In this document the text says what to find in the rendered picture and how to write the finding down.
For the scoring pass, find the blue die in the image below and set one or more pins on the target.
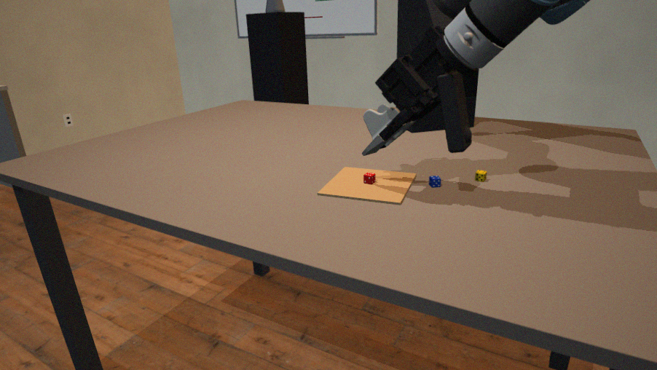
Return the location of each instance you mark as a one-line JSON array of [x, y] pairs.
[[434, 181]]

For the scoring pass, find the yellow die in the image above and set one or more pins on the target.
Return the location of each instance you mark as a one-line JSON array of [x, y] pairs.
[[480, 175]]

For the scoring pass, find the orange flat mat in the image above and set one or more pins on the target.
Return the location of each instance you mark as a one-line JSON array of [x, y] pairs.
[[390, 186]]

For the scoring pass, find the red die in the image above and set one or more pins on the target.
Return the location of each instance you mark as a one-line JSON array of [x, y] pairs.
[[369, 178]]

